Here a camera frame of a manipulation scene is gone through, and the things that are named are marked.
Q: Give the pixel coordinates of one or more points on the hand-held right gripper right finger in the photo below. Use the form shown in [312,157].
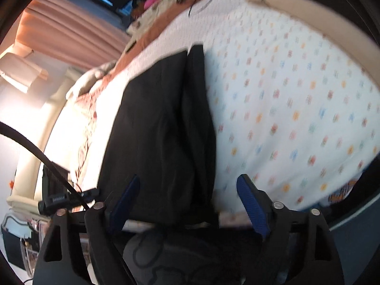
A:
[252,206]

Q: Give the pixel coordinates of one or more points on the black device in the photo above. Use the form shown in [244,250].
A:
[55,184]

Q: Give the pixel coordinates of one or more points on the orange striped cloth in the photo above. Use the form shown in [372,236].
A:
[341,194]

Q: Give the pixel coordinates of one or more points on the orange blanket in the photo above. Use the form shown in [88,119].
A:
[154,35]

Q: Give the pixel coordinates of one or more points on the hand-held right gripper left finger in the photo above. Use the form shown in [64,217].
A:
[124,203]

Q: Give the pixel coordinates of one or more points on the beige padded bed frame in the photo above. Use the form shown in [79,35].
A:
[326,17]

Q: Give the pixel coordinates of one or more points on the pale grey cloth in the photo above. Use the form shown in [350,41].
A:
[89,80]

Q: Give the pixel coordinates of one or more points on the black shirt with yellow print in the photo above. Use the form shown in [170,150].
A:
[160,124]

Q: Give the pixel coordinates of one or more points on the white patterned bedsheet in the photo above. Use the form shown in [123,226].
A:
[282,95]

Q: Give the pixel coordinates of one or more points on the pink curtain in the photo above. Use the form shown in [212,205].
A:
[74,23]

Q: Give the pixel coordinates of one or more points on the beige lamp shade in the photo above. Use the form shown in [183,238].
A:
[20,68]

